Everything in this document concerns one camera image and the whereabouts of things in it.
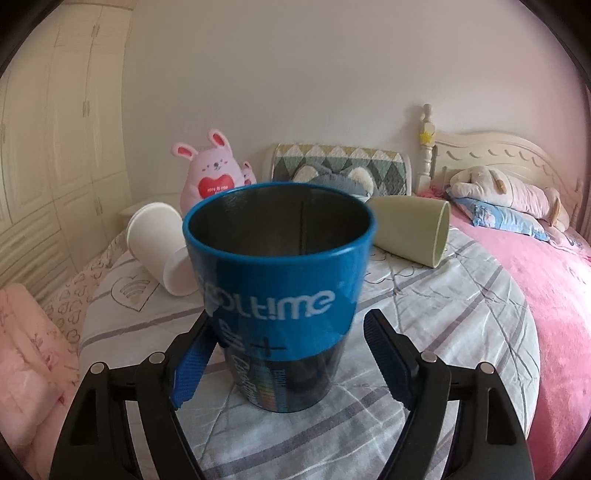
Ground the grey cat plush toy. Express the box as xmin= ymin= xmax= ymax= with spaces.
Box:
xmin=290 ymin=162 xmax=375 ymax=200

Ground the blue printed pillow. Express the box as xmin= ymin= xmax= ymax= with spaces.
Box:
xmin=446 ymin=186 xmax=552 ymax=241

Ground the cream wardrobe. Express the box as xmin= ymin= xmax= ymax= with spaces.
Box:
xmin=0 ymin=0 xmax=134 ymax=288

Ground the pale green cup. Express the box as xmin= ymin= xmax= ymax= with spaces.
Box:
xmin=367 ymin=196 xmax=451 ymax=268

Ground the cream and pink dog plush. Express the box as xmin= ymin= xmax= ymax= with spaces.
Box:
xmin=450 ymin=166 xmax=570 ymax=232

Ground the pink folded blanket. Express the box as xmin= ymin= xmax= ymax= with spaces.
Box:
xmin=0 ymin=282 xmax=80 ymax=450

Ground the pink fleece blanket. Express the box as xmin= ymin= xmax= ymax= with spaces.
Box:
xmin=416 ymin=186 xmax=591 ymax=480

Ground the cream wooden headboard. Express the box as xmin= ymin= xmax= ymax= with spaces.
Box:
xmin=416 ymin=104 xmax=583 ymax=228

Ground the pink rabbit plush toy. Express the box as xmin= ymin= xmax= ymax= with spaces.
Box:
xmin=172 ymin=128 xmax=257 ymax=214

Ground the heart print bed sheet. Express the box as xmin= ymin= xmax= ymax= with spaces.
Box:
xmin=39 ymin=229 xmax=139 ymax=357

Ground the patchwork quilted cushion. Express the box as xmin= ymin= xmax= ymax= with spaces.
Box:
xmin=270 ymin=143 xmax=413 ymax=196

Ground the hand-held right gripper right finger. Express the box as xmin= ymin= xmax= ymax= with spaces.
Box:
xmin=363 ymin=310 xmax=530 ymax=480

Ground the blue and black cup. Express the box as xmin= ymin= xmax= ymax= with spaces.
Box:
xmin=182 ymin=183 xmax=373 ymax=412

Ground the white paper cup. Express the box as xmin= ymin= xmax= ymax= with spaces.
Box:
xmin=126 ymin=202 xmax=200 ymax=296

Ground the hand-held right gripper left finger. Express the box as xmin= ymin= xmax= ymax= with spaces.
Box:
xmin=49 ymin=310 xmax=221 ymax=480

